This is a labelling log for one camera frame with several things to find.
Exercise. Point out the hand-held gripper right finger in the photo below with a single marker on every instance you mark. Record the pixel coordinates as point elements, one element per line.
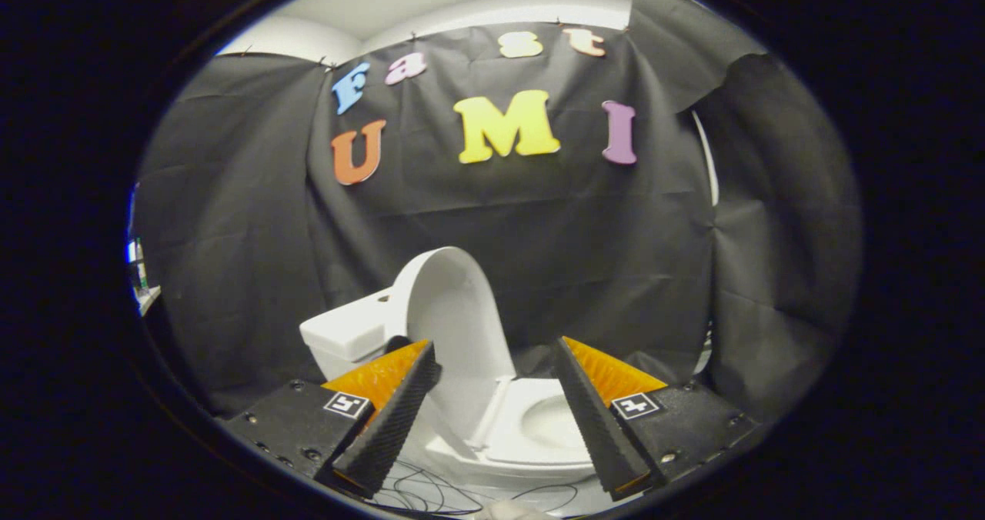
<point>592,420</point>

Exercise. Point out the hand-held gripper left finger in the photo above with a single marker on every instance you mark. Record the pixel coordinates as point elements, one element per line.
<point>388,428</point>

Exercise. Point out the white toilet bowl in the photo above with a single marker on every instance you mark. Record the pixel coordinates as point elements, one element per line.
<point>492,470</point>

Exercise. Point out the black backdrop cloth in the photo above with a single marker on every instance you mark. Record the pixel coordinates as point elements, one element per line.
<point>539,228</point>

